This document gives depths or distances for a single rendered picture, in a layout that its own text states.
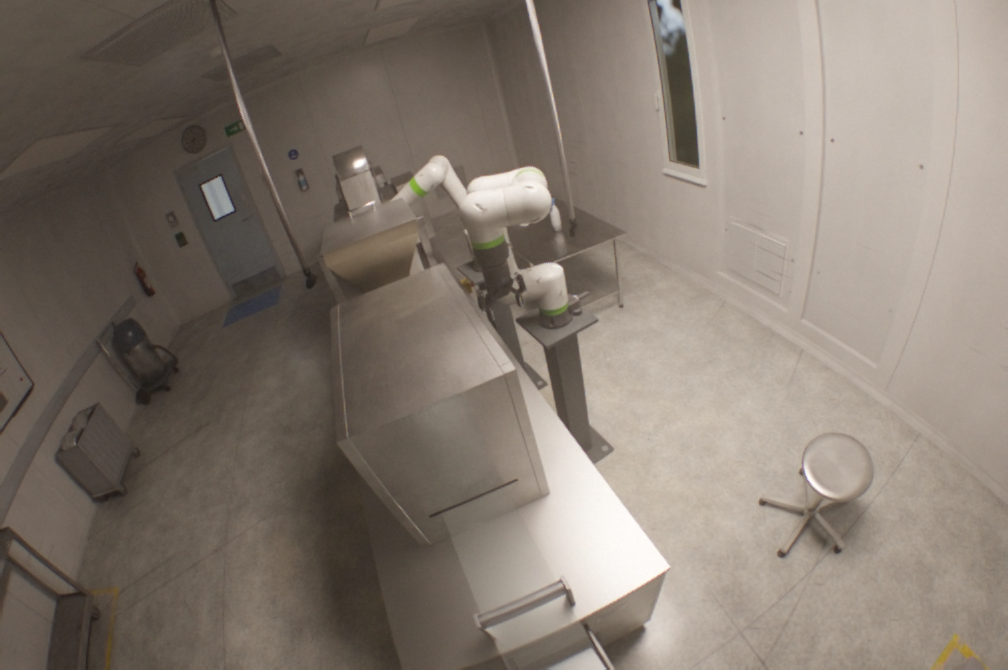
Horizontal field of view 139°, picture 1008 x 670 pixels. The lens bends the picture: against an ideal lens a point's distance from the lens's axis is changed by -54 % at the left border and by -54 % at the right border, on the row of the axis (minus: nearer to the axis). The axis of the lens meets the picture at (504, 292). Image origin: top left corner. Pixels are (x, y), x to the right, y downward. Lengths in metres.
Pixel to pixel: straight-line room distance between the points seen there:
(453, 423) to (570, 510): 0.51
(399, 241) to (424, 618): 1.19
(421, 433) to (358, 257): 0.72
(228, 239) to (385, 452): 5.71
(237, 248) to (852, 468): 6.78
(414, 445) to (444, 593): 0.49
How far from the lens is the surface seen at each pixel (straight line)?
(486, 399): 0.94
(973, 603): 2.64
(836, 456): 1.98
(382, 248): 1.45
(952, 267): 2.47
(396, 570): 1.35
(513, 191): 1.03
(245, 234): 6.40
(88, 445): 4.25
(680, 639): 1.98
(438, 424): 0.95
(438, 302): 1.24
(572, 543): 1.25
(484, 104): 6.33
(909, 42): 2.38
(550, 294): 1.62
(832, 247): 2.78
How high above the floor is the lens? 1.94
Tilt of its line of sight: 30 degrees down
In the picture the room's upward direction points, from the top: 15 degrees counter-clockwise
